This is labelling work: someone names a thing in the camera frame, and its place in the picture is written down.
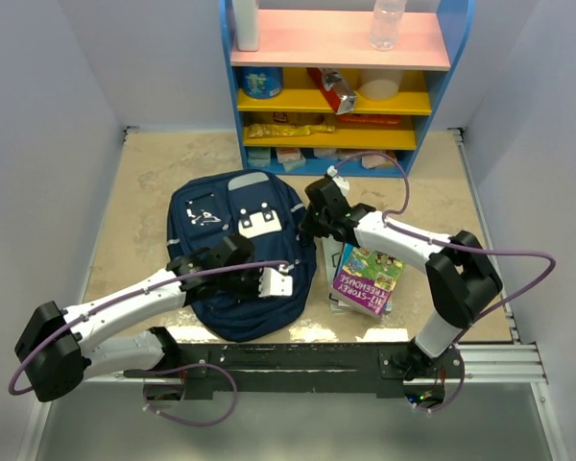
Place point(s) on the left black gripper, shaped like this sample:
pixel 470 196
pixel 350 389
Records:
pixel 254 292

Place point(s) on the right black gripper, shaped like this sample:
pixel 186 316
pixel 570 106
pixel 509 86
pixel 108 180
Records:
pixel 308 226

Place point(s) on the navy blue backpack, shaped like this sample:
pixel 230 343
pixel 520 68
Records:
pixel 267 211

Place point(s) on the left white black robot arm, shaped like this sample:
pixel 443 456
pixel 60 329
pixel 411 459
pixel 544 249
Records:
pixel 61 347

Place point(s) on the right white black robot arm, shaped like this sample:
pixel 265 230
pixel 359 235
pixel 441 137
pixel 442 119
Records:
pixel 462 280

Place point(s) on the orange pink sponge pack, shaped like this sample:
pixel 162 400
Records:
pixel 378 159

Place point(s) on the green sponge pack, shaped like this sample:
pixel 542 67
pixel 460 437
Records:
pixel 259 157

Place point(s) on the yellow snack bag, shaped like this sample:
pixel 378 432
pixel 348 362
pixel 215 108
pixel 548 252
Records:
pixel 264 130

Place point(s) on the stack of books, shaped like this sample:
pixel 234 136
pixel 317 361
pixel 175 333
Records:
pixel 360 280

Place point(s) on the orange flat box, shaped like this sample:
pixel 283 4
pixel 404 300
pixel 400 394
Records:
pixel 370 119

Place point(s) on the blue shelf unit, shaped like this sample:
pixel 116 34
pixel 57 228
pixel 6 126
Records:
pixel 315 88

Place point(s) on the red silver snack box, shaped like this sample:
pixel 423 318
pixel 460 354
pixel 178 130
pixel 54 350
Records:
pixel 334 87

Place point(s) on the white plastic tub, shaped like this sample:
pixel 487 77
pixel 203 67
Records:
pixel 379 84

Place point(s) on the blue round can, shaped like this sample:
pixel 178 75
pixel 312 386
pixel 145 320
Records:
pixel 262 83

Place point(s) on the clear plastic water bottle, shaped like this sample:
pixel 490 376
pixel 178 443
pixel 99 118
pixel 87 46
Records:
pixel 386 18

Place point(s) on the white cylinder bottle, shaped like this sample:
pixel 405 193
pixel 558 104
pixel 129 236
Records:
pixel 247 24

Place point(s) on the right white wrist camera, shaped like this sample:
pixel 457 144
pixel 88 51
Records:
pixel 339 180

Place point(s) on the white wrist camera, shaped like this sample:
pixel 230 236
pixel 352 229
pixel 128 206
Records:
pixel 339 180
pixel 275 283

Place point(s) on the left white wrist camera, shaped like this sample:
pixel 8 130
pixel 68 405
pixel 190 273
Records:
pixel 275 283

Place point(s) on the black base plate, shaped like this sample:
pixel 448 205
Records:
pixel 322 368

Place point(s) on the aluminium frame rail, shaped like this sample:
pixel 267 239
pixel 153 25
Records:
pixel 502 363

